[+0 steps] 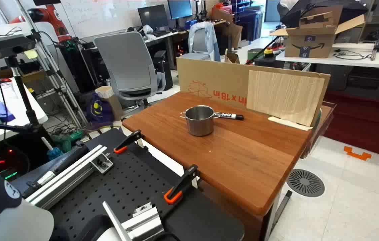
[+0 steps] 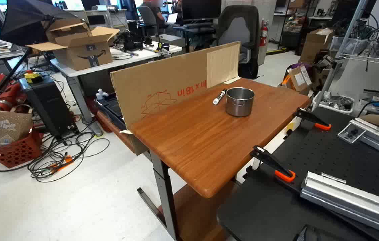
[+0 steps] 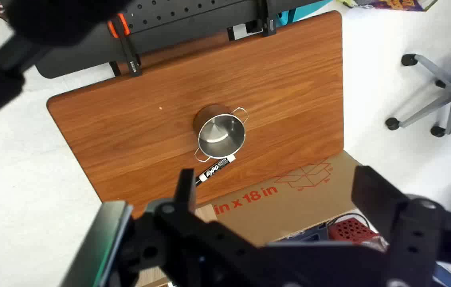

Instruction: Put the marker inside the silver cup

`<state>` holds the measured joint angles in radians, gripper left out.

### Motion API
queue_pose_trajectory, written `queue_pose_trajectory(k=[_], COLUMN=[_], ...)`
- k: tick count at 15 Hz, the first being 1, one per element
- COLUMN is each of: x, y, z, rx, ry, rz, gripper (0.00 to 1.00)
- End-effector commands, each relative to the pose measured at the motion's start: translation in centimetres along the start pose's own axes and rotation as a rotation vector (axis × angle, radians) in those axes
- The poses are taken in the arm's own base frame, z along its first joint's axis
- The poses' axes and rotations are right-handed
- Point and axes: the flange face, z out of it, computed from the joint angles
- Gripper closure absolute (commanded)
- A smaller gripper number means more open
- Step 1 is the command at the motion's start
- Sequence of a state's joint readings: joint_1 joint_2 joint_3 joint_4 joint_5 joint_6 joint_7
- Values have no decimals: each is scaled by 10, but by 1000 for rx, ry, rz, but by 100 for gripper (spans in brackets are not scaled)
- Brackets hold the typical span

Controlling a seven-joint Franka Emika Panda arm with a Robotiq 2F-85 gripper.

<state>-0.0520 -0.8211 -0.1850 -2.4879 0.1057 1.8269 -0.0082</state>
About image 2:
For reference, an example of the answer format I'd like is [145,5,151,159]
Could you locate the black office chair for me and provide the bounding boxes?
[216,5,259,78]

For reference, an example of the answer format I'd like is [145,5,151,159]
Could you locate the black box with emergency button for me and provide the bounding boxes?
[18,73,76,137]

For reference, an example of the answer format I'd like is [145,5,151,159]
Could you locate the far orange-handled clamp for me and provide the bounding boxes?
[295,108,332,131]

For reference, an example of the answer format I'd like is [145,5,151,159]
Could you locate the black foam mat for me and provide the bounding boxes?
[218,109,379,241]

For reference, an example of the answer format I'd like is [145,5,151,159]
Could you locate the white grey desk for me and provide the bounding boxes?
[50,45,183,124]

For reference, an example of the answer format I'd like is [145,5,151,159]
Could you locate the brown paper bag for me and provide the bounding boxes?
[0,104,33,145]

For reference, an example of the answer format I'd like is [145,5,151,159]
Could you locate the near aluminium extrusion rail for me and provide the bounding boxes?
[299,171,379,230]

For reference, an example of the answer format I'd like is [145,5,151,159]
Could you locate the wooden table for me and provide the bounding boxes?
[93,77,311,241]

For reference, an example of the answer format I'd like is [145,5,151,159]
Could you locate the tangled floor cables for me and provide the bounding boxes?
[0,128,111,184]

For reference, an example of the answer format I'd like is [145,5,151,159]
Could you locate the large cardboard panel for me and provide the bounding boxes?
[109,41,240,128]

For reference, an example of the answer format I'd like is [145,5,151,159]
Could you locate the silver metal cup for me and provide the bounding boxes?
[224,86,254,117]

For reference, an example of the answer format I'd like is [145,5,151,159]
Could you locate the orange-handled clamp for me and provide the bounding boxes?
[295,108,332,131]
[250,145,295,183]

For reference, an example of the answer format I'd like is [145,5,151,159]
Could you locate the near orange-handled clamp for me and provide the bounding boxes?
[250,145,295,183]

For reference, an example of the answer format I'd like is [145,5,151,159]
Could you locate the red fire extinguisher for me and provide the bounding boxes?
[259,19,267,46]

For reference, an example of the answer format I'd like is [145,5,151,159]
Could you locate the red plastic basket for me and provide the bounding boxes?
[0,129,42,168]

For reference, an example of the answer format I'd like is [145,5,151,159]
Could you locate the open cardboard box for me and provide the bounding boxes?
[30,22,119,69]

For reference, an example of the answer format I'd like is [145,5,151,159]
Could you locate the small cardboard box with label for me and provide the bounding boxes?
[281,65,311,94]

